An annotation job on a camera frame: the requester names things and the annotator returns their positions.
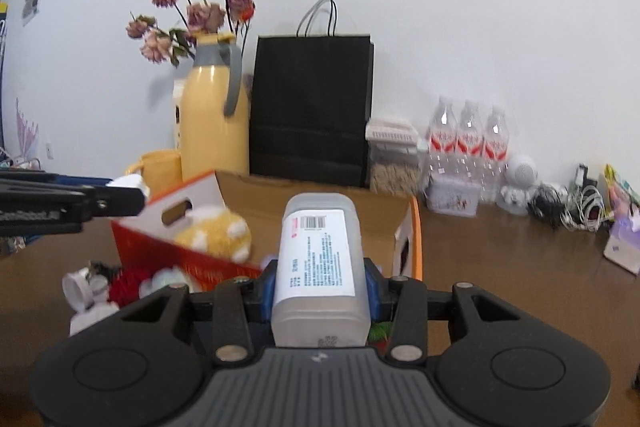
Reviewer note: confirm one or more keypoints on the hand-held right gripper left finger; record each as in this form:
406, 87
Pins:
266, 294

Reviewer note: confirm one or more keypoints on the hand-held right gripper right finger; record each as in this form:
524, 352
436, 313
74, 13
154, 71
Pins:
372, 294

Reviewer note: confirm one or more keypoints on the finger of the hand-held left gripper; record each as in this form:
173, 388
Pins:
75, 181
117, 203

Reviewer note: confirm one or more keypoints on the translucent plastic bottle white label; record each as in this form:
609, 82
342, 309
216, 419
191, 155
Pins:
320, 257

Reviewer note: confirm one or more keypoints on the orange cardboard box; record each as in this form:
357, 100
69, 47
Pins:
380, 217

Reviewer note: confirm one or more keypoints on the yellow mug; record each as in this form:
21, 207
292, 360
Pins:
160, 172

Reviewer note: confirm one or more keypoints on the yellow white plush toy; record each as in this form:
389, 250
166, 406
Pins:
220, 232

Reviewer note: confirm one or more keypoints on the white screw lid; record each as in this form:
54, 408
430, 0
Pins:
75, 289

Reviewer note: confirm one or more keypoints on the clear seed container white lid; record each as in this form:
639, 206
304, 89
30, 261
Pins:
392, 177

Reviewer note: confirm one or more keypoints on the white printed tin box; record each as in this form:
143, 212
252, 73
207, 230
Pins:
452, 199

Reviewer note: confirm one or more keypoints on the black paper bag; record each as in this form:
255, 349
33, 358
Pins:
310, 107

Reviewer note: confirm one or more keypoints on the white robot figurine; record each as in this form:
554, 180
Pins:
522, 172

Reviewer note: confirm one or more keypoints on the black charger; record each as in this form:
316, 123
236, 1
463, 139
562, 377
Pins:
582, 177

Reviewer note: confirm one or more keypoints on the colourful snack packet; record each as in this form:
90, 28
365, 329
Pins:
617, 192

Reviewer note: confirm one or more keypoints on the white wall socket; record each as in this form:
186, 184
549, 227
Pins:
49, 150

